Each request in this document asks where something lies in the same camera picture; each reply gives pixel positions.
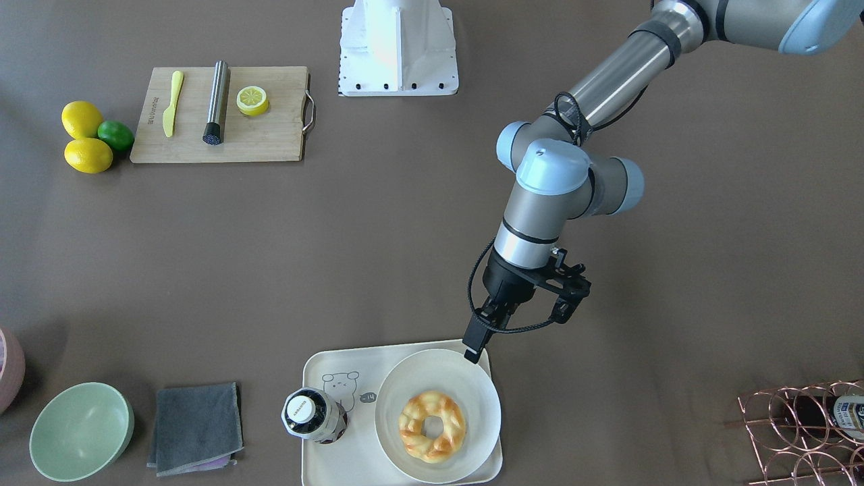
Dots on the cream rectangular tray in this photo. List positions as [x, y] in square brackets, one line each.
[354, 378]

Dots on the grey folded cloth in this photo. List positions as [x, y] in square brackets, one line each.
[196, 428]

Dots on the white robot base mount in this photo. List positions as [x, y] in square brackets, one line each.
[397, 49]

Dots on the steel cylinder muddler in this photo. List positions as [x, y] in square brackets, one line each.
[214, 133]

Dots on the braided donut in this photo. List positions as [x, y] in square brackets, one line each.
[432, 403]

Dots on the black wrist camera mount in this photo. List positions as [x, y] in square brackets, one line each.
[568, 283]

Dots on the upper yellow lemon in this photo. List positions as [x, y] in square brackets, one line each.
[81, 119]

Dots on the pink bowl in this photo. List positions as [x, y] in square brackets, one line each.
[13, 368]

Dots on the bottle in wire rack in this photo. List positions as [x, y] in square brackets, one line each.
[827, 416]

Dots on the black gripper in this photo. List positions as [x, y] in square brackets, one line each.
[507, 283]

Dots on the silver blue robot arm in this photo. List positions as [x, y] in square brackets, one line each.
[557, 180]

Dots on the green lime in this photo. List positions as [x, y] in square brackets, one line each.
[116, 135]

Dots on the yellow lemon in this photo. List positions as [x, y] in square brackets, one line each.
[81, 119]
[88, 155]

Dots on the wooden cutting board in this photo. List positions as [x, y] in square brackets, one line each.
[275, 136]

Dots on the half lemon slice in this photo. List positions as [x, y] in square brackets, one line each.
[252, 101]

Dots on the yellow plastic knife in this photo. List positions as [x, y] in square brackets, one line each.
[169, 114]

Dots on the lower yellow lemon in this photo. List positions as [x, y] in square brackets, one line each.
[88, 155]

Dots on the white round plate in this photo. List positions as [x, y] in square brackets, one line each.
[447, 372]

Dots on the dark sauce bottle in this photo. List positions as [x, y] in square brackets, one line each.
[310, 414]

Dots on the mint green bowl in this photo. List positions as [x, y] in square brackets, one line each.
[81, 431]

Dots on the copper wire bottle rack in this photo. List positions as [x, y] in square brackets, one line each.
[784, 454]

